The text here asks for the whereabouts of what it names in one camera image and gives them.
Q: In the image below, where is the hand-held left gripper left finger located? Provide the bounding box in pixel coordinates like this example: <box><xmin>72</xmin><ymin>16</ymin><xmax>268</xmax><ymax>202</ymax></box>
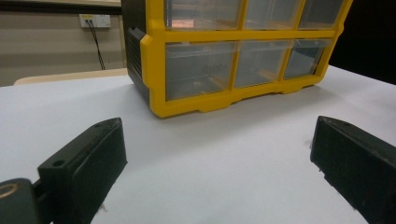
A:
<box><xmin>36</xmin><ymin>117</ymin><xmax>128</xmax><ymax>224</ymax></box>

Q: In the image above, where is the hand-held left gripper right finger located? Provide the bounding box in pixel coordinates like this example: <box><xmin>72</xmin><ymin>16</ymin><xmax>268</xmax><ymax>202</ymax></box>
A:
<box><xmin>309</xmin><ymin>115</ymin><xmax>396</xmax><ymax>224</ymax></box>

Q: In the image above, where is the yellow black drawer organizer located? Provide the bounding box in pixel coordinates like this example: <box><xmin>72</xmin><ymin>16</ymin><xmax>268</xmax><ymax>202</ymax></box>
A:
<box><xmin>120</xmin><ymin>0</ymin><xmax>354</xmax><ymax>119</ymax></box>

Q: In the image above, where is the clear plastic drawer box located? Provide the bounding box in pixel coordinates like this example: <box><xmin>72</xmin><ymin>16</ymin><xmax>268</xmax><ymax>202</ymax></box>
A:
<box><xmin>233</xmin><ymin>40</ymin><xmax>293</xmax><ymax>89</ymax></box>

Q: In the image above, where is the beige wooden table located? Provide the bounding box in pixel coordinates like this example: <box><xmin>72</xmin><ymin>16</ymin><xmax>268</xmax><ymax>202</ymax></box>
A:
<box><xmin>13</xmin><ymin>67</ymin><xmax>130</xmax><ymax>87</ymax></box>

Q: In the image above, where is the black curtain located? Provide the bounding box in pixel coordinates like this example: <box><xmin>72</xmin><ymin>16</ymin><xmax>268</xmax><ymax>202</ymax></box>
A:
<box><xmin>328</xmin><ymin>0</ymin><xmax>396</xmax><ymax>86</ymax></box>

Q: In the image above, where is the grid of clear drawers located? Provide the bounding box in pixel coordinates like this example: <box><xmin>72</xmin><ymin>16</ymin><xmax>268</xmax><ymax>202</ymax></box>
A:
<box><xmin>163</xmin><ymin>0</ymin><xmax>345</xmax><ymax>102</ymax></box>

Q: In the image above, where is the black horizontal bar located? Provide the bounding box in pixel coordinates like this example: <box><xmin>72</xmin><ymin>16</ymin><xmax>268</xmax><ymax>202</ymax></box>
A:
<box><xmin>0</xmin><ymin>1</ymin><xmax>122</xmax><ymax>16</ymax></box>

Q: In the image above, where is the black socket cable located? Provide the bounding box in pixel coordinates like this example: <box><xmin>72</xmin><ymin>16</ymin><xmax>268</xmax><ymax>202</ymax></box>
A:
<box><xmin>86</xmin><ymin>20</ymin><xmax>106</xmax><ymax>71</ymax></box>

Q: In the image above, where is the white wall socket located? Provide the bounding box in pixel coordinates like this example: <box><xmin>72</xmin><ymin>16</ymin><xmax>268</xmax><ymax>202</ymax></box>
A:
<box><xmin>78</xmin><ymin>13</ymin><xmax>112</xmax><ymax>29</ymax></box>

